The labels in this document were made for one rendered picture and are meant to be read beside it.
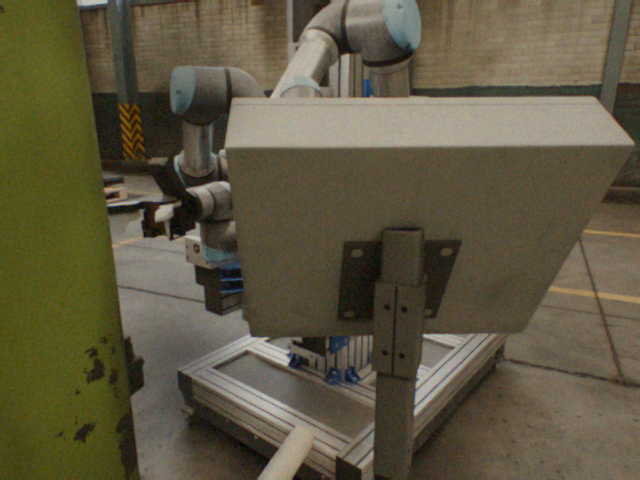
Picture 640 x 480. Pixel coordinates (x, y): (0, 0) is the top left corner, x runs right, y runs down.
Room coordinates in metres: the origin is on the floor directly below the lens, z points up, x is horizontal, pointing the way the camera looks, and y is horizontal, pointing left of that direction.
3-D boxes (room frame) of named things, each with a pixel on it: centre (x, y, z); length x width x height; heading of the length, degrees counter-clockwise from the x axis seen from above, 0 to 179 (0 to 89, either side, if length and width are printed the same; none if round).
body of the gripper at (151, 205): (1.02, 0.31, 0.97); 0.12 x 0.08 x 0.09; 158
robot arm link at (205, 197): (1.09, 0.28, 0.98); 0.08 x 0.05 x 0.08; 68
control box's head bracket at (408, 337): (0.49, -0.09, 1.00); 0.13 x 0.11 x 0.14; 68
